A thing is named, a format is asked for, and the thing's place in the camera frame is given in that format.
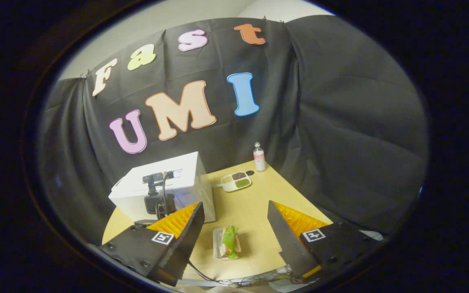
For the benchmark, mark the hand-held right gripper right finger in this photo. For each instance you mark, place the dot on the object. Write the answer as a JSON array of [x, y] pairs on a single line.
[[287, 244]]

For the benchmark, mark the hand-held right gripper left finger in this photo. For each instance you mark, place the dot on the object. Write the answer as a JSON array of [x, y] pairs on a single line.
[[185, 244]]

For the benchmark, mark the white microwave oven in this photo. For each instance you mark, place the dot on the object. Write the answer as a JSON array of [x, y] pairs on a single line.
[[189, 187]]

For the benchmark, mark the lettuce sandwich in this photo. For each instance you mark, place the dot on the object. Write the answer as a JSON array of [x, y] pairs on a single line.
[[229, 240]]

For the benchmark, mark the white rectangular tray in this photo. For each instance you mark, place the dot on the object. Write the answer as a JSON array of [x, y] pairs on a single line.
[[216, 244]]

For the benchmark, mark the white divided grain dish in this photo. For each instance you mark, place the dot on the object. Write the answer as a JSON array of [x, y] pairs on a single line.
[[236, 181]]

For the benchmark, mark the clear bottle with pink label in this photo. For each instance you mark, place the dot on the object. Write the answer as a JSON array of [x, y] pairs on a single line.
[[259, 159]]

